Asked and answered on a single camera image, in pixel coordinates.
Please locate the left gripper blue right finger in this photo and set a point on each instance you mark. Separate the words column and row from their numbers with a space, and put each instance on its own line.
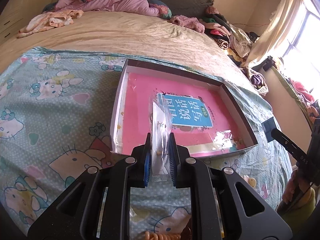
column 172, row 158

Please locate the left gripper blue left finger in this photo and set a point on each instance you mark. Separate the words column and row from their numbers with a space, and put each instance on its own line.
column 147, row 160

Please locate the clear bag with earring card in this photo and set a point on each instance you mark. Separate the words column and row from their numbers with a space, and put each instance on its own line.
column 161, row 129

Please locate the pink book with blue label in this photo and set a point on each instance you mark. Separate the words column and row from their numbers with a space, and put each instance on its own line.
column 204, row 119

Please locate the dark shallow cardboard box tray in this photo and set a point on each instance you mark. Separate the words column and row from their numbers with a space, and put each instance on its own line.
column 157, row 70

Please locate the basket of clothes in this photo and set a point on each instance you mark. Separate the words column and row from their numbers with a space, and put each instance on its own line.
column 257, row 80

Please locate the Hello Kitty blue bedsheet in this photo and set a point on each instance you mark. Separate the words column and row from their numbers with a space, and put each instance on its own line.
column 35, row 133

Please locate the pile of clothes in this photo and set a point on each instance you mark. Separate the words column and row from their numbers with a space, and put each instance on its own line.
column 236, row 43

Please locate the pink fuzzy garment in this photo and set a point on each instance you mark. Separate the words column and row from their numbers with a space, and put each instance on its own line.
column 188, row 22

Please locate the pink quilt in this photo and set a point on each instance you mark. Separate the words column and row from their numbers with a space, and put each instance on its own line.
column 142, row 7

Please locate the peach garment on bed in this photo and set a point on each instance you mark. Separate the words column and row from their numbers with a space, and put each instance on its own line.
column 49, row 20

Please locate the cream curtain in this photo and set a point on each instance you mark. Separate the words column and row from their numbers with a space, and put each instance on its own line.
column 277, row 31

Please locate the cream wardrobe with black handles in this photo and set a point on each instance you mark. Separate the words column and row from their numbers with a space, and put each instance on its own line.
column 17, row 14

